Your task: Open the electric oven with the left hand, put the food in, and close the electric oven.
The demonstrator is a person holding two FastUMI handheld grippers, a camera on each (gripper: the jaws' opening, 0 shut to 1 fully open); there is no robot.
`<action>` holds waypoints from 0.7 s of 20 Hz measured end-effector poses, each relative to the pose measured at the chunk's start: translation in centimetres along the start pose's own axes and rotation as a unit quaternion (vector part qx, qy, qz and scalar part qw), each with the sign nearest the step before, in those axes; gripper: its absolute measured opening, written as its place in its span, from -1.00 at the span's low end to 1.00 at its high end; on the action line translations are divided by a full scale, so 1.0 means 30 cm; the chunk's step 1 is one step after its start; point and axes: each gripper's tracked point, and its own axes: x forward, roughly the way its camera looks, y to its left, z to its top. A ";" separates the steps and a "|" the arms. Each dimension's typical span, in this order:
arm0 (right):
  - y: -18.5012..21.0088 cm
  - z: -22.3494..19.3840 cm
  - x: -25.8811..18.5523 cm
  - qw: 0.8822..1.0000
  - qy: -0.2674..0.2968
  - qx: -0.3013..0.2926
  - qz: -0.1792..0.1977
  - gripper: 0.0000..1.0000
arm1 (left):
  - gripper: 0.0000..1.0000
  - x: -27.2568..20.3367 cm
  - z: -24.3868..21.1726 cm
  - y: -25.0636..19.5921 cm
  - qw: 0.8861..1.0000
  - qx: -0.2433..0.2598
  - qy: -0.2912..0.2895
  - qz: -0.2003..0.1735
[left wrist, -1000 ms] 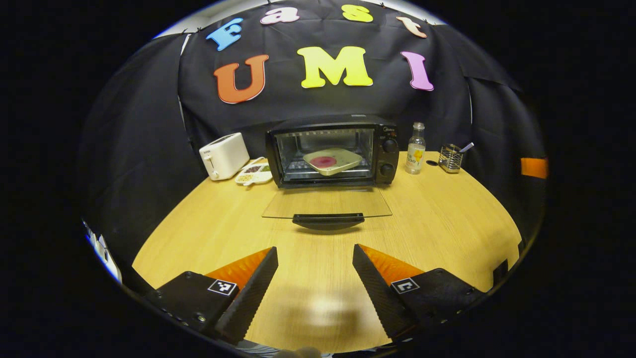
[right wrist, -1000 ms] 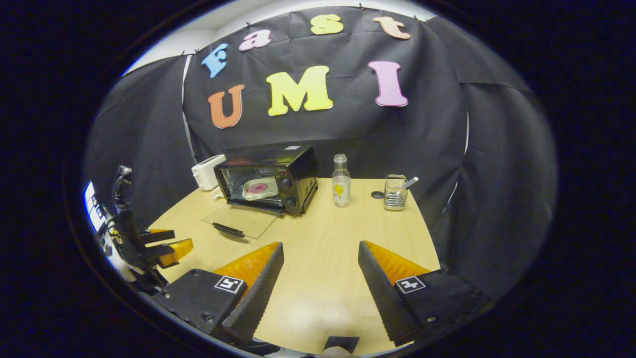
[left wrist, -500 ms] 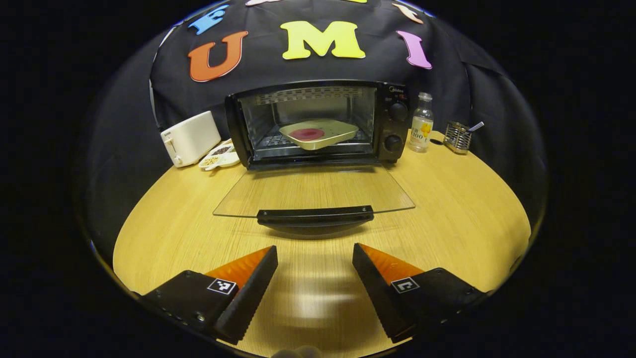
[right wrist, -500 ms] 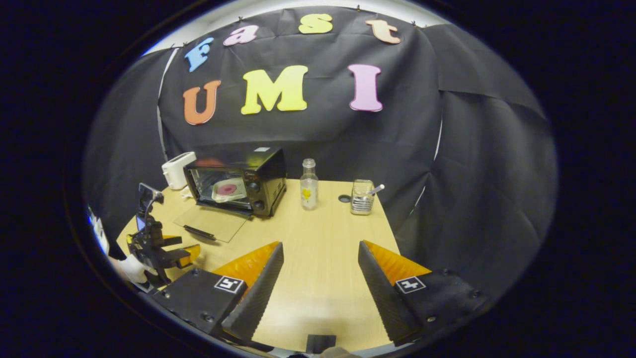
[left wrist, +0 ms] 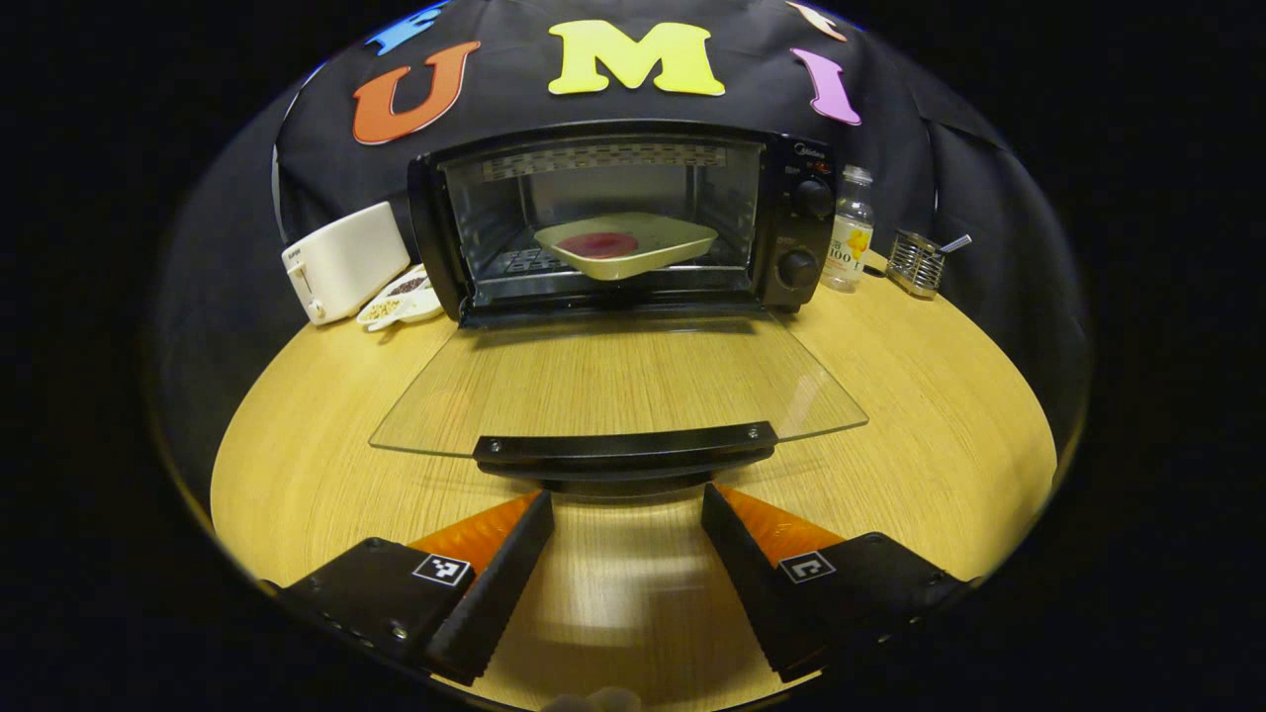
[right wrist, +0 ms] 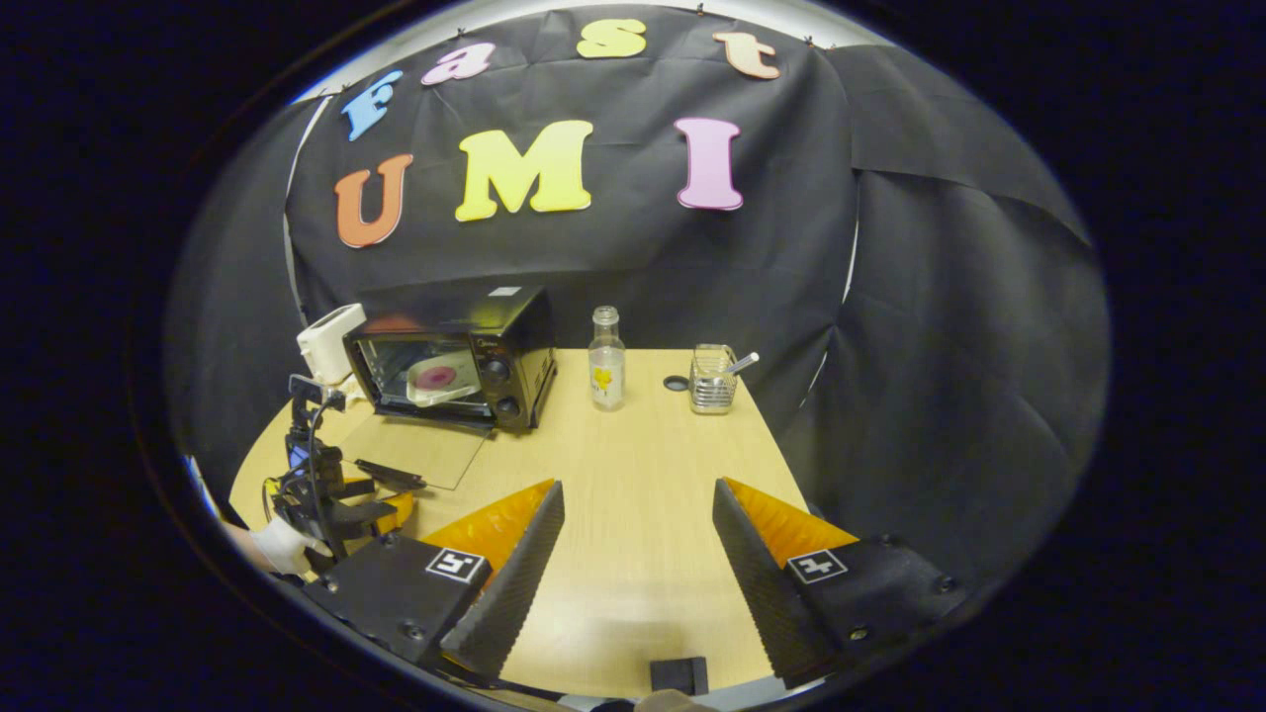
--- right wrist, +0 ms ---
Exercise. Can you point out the pink round food slice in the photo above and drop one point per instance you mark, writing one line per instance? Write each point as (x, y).
(435, 377)

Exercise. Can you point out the clear bottle with yellow label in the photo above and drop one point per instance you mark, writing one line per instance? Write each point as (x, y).
(606, 371)

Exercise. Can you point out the black electric oven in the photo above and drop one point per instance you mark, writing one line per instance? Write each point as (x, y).
(514, 326)

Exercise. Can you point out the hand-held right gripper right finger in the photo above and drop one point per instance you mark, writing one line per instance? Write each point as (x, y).
(762, 583)

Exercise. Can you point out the black bottle cap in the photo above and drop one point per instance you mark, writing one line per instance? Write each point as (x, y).
(676, 383)

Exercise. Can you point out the white square plate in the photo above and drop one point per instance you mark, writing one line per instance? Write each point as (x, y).
(445, 394)

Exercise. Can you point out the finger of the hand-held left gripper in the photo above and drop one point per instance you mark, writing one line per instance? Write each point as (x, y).
(381, 514)
(358, 489)

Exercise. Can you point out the black backdrop cloth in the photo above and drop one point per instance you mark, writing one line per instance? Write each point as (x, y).
(643, 257)

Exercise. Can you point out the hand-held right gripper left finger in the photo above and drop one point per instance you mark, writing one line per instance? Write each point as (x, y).
(509, 583)

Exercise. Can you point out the white toaster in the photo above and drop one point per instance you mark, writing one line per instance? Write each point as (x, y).
(331, 341)

